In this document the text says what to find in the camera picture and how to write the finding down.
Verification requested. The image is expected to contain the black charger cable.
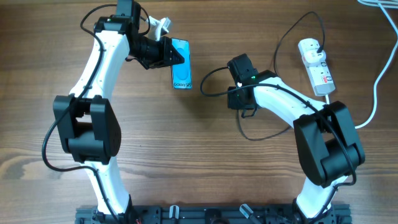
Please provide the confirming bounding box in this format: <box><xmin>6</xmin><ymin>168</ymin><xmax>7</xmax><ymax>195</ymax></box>
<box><xmin>235</xmin><ymin>11</ymin><xmax>326</xmax><ymax>142</ymax></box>

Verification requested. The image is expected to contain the blue screen Galaxy smartphone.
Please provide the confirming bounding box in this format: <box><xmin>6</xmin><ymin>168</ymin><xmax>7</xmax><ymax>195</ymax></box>
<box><xmin>172</xmin><ymin>39</ymin><xmax>192</xmax><ymax>90</ymax></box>

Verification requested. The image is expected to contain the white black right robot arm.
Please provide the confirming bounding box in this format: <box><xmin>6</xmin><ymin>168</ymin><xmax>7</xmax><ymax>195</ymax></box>
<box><xmin>227</xmin><ymin>54</ymin><xmax>365</xmax><ymax>223</ymax></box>

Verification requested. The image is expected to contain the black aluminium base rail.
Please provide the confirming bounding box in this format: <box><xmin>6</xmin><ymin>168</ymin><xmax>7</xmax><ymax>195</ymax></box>
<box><xmin>75</xmin><ymin>203</ymin><xmax>353</xmax><ymax>224</ymax></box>

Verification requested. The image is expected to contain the white power strip cable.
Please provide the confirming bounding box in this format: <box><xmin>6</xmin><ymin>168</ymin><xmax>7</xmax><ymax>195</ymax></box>
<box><xmin>324</xmin><ymin>0</ymin><xmax>398</xmax><ymax>130</ymax></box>

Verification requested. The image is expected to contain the white charger plug adapter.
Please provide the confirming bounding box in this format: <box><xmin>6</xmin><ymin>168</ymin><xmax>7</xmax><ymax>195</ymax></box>
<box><xmin>302</xmin><ymin>49</ymin><xmax>326</xmax><ymax>67</ymax></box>

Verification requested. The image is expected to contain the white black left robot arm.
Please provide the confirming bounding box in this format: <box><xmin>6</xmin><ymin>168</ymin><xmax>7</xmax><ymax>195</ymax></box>
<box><xmin>50</xmin><ymin>1</ymin><xmax>187</xmax><ymax>223</ymax></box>

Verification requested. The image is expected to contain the white power strip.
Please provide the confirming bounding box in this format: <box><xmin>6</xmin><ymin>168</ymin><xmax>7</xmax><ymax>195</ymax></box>
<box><xmin>298</xmin><ymin>38</ymin><xmax>335</xmax><ymax>96</ymax></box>

